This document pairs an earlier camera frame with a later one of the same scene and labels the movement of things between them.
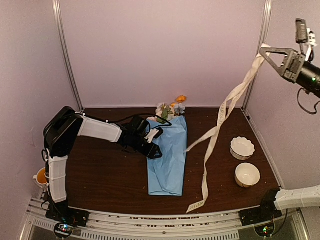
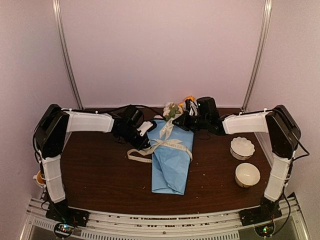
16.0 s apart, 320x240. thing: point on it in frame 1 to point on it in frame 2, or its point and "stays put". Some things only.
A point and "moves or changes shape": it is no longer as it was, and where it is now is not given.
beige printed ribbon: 209,133 to 164,135
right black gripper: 292,57 to 184,123
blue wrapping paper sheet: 166,174 moves or changes shape
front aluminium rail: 221,226 stays put
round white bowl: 247,175 stays put
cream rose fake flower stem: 165,111 moves or changes shape
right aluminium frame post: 263,40 stays put
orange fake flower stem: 179,99 to 190,97
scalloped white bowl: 241,148 stays put
